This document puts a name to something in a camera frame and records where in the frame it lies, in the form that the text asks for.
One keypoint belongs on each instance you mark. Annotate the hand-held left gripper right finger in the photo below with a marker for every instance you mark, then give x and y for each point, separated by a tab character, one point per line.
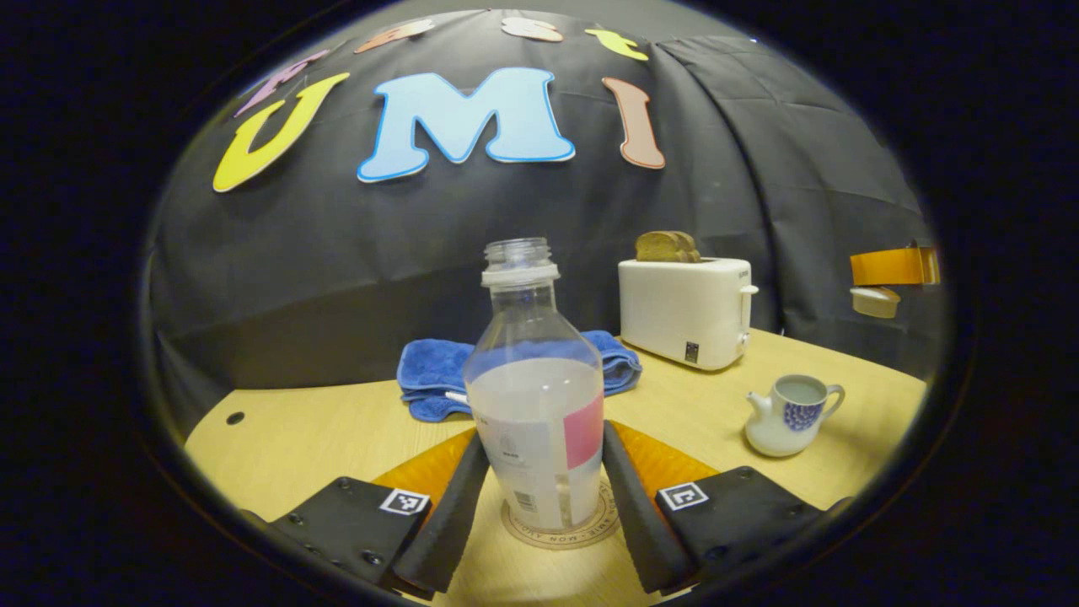
632	523

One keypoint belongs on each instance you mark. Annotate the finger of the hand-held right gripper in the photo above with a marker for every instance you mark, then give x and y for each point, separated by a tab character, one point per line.
885	267

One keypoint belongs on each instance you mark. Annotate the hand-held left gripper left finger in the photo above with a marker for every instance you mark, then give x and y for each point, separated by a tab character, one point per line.
447	523

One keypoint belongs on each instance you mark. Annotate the round wooden coaster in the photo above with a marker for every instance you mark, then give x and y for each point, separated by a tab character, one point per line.
548	538

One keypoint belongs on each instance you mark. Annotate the clear plastic water bottle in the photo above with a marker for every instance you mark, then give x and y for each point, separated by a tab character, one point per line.
531	405

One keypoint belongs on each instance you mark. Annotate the white blue-patterned teacup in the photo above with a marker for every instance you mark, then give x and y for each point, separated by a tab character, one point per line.
775	430

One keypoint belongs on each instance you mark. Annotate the blue towel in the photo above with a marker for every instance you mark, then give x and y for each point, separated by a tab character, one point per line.
430	371

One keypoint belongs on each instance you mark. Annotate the white toaster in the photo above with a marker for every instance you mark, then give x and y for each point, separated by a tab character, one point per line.
674	312

